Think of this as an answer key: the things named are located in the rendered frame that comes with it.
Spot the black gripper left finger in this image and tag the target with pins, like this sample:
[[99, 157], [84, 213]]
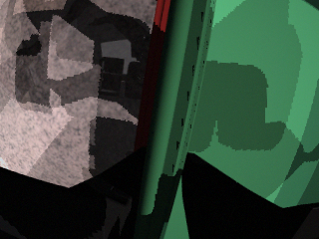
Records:
[[103, 207]]

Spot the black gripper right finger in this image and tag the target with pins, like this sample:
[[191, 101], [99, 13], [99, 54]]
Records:
[[217, 207]]

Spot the green plastic tray with wire bars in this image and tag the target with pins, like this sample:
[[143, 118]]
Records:
[[239, 87]]

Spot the red plastic tray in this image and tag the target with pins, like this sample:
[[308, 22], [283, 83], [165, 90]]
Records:
[[152, 74]]

